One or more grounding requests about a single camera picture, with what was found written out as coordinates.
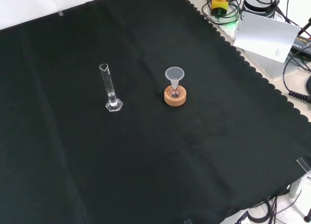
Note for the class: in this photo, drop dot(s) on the clear graduated cylinder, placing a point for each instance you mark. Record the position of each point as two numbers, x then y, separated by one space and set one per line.
108 88

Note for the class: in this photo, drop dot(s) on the round-bottom glass flask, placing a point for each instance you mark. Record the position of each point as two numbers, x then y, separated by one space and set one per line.
175 92

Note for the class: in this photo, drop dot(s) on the clear plastic funnel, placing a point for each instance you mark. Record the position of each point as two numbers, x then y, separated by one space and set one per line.
174 75

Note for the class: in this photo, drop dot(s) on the black bench cloth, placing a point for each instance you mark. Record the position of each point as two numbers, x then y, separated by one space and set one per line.
155 148

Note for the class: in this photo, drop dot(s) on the yellow stop button box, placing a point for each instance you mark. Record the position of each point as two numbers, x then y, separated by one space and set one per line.
220 4

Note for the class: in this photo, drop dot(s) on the pale white board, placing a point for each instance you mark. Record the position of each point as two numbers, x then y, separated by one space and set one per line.
264 37

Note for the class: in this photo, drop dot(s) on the black power adapter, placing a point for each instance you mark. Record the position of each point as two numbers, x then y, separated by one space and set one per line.
301 44

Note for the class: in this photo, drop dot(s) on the black tripod leg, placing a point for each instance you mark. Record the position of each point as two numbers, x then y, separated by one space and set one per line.
305 27

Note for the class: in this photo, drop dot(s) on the grey metal bracket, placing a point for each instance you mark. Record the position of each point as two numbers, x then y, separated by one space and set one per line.
299 182

